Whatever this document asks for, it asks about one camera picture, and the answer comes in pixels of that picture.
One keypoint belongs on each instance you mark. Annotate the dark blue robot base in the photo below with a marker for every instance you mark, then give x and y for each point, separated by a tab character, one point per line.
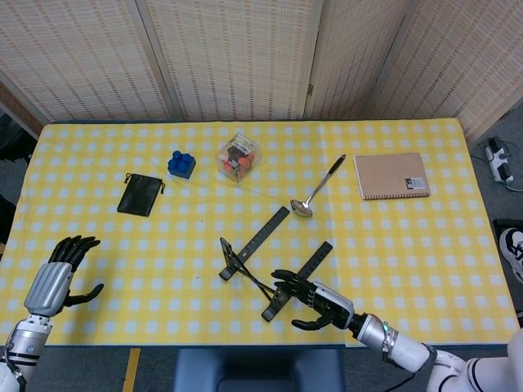
257	367

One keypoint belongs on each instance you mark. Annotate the white power strip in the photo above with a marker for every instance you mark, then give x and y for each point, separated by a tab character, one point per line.
496	159

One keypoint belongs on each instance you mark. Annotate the yellow floor tape strip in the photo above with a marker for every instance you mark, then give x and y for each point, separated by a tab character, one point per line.
131	367

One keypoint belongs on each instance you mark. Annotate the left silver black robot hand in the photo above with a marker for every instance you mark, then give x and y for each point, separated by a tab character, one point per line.
49	286

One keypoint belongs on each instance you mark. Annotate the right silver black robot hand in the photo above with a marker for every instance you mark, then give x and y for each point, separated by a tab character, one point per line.
335	304

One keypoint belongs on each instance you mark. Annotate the yellow white checked tablecloth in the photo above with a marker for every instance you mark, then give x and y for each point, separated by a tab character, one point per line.
122	245

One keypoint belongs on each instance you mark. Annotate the dark bulky object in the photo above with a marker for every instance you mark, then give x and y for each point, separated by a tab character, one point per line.
12	139

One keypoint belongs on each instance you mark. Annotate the black folding laptop stand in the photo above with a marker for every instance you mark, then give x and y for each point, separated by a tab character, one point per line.
260	236

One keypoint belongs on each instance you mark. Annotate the black white sneaker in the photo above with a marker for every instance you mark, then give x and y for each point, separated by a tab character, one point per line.
512	249

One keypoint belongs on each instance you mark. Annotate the woven bamboo folding screen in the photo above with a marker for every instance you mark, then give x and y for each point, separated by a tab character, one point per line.
245	61

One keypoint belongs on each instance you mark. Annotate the clear plastic box with toys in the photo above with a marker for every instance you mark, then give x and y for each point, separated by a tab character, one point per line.
239	159

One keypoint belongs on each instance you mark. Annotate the brown spiral notebook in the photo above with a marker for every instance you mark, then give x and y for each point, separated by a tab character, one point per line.
388	175

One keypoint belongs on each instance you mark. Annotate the blue toy building block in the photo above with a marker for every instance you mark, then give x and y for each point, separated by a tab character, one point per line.
181	167

